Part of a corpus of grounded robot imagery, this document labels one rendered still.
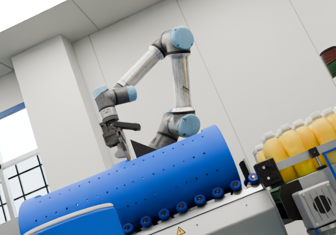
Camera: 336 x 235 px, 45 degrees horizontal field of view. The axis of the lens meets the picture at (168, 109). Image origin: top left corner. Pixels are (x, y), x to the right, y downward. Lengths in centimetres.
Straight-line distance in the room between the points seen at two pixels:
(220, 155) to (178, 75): 53
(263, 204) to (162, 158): 42
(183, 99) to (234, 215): 65
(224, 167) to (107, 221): 57
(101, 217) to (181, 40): 102
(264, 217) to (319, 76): 314
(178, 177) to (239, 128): 287
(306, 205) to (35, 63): 400
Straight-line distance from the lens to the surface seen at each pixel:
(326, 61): 148
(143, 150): 196
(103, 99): 179
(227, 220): 157
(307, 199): 138
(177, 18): 487
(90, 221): 117
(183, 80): 194
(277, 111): 444
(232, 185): 160
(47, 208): 170
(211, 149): 158
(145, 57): 203
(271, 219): 159
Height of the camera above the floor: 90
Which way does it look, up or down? 16 degrees up
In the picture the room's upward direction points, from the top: 22 degrees counter-clockwise
